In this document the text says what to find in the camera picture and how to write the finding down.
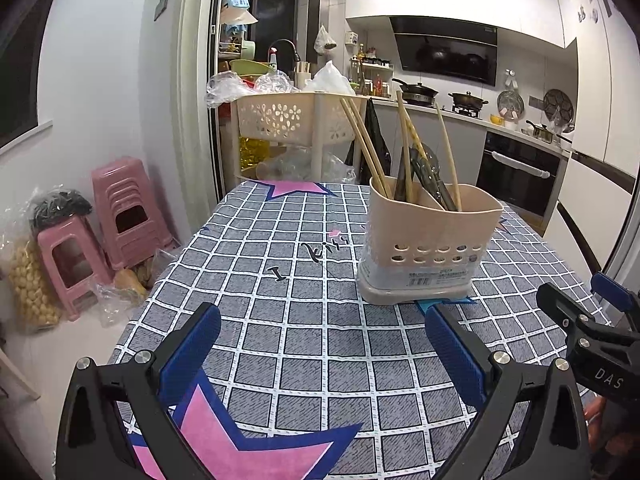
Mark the plain bamboo chopstick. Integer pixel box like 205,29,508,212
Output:
347,95,396,196
338,96,388,201
434,101,463,211

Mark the grey slotted spoon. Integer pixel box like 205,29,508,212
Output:
409,144,458,211

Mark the grey spoon long handle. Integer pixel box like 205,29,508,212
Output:
394,154,407,202

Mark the bamboo chopstick blue end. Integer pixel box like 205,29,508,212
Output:
396,90,414,204

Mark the person right hand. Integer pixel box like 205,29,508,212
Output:
584,396,639,460

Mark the black built-in oven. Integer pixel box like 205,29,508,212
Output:
476,131,561,230

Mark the bag of yellow balls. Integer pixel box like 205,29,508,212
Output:
1,237,61,332

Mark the beige utensil holder caddy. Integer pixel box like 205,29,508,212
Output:
357,182,503,306

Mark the small pink plastic stool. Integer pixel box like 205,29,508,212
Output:
37,216,114,321

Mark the tall pink stool stack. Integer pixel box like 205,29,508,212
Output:
91,156,174,271

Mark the blue checkered star tablecloth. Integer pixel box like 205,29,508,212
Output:
106,179,616,480

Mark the brown pot on stove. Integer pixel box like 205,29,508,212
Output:
449,92,487,114

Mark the black bag on stool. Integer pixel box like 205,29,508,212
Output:
28,188,92,234

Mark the black wok on stove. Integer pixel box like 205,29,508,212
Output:
393,78,437,107

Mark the black hanging bag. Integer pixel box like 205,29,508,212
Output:
345,100,392,184

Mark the black range hood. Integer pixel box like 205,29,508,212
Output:
390,15,498,86

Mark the beige plastic basket cart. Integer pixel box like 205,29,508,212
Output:
230,91,368,181

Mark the white plastic bag on cart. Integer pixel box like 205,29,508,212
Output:
303,61,356,96

